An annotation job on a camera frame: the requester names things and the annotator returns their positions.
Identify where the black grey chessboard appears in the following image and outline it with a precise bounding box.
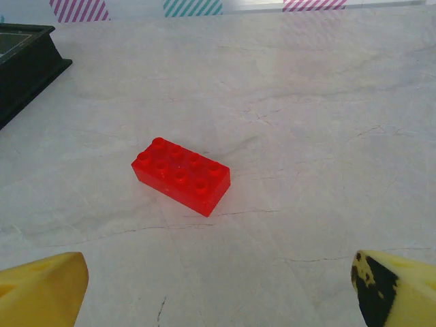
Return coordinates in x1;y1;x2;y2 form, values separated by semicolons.
0;23;74;131

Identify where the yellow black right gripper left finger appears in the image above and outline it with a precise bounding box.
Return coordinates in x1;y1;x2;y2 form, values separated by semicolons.
0;251;90;327

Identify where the small red toy brick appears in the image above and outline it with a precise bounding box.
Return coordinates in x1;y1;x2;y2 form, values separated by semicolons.
131;136;231;218

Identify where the stained yellow right gripper right finger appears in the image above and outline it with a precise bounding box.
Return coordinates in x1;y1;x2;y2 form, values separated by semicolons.
351;249;436;327

